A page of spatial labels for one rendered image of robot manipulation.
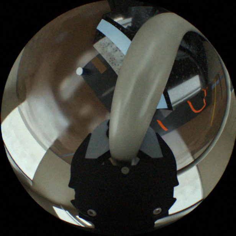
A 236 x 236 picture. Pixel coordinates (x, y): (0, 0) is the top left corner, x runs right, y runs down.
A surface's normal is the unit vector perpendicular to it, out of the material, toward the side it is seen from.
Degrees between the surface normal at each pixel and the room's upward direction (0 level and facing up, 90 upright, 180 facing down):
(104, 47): 43
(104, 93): 0
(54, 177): 90
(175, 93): 0
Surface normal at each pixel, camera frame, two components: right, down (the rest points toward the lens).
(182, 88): -0.08, 0.52
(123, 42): -0.62, 0.70
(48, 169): 0.82, -0.44
